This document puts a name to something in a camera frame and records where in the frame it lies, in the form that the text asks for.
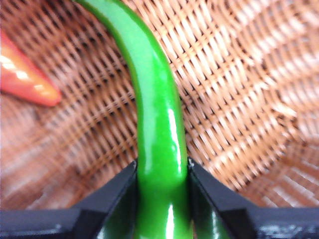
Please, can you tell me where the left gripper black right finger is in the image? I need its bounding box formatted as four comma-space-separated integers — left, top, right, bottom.
188, 156, 319, 239

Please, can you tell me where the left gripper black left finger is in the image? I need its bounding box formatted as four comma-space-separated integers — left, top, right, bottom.
0, 160, 138, 239

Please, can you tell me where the green toy pepper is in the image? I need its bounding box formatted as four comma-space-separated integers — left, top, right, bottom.
73, 0, 195, 239

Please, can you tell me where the brown wicker basket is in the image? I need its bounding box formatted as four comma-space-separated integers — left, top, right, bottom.
0, 0, 319, 211

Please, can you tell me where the orange toy carrot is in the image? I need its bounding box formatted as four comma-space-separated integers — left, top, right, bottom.
0, 29, 62, 108

